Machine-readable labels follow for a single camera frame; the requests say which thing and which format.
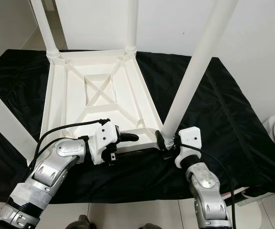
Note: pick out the grey robot right leg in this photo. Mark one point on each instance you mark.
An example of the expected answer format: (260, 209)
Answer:
(149, 226)

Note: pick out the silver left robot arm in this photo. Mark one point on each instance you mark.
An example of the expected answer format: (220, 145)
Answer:
(51, 169)

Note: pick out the white plastic children table top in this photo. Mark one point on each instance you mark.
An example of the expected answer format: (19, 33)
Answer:
(75, 105)

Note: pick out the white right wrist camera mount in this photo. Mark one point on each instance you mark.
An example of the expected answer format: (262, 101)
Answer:
(192, 136)

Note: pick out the black cloth table cover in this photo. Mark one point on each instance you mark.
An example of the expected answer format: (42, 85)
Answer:
(247, 133)

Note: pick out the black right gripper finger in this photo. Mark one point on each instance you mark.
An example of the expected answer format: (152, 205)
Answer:
(161, 140)

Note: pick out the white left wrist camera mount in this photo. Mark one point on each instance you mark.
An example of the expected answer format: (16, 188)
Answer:
(106, 134)

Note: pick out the grey robot left leg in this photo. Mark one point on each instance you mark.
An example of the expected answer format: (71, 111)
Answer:
(78, 223)

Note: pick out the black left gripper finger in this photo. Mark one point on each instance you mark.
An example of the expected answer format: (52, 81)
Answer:
(129, 137)

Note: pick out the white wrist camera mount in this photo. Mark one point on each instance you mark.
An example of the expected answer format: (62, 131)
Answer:
(106, 134)
(192, 136)

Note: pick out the grey robot leg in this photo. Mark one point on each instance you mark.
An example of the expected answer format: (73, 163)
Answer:
(149, 226)
(78, 223)

